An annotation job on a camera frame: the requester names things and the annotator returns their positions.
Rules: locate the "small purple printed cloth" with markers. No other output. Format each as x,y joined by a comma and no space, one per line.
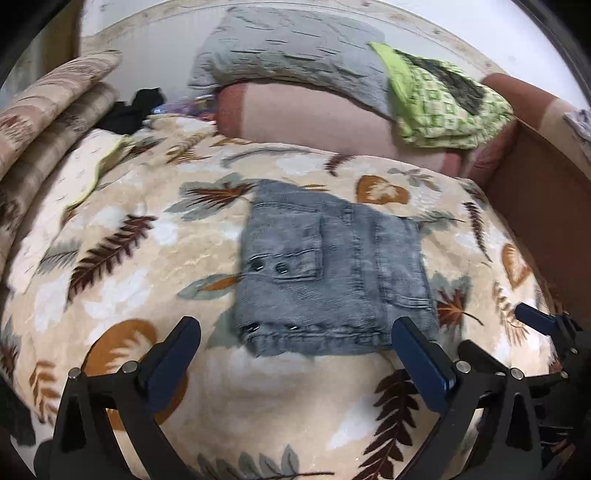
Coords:
194,105

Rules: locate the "black cloth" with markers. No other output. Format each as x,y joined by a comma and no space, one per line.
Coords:
134,110

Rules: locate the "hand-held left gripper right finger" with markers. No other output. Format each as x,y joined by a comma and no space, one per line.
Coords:
421,364

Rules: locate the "grey cloth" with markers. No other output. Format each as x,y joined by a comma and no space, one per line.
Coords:
295,50

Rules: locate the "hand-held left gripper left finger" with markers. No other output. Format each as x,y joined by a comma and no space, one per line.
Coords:
171,362

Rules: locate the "white patterned cloth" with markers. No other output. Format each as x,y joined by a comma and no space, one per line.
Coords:
578,123

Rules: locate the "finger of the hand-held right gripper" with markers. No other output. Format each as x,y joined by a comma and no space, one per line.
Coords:
480,353
535,317

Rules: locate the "pink sofa cushion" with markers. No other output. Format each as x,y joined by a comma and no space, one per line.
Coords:
314,127

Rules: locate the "yellow-green cloth strip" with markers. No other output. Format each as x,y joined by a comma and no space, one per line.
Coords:
108,159

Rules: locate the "leaf print blanket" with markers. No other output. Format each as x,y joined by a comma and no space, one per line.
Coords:
138,286

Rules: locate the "patterned sofa back cushions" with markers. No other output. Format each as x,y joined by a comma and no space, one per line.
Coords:
55,106

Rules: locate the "dark cloth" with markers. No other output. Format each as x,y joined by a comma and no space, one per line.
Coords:
16,415

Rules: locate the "grey denim pants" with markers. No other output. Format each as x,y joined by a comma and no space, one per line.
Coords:
323,258

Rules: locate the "green checked cloth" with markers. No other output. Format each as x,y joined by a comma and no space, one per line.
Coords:
438,110

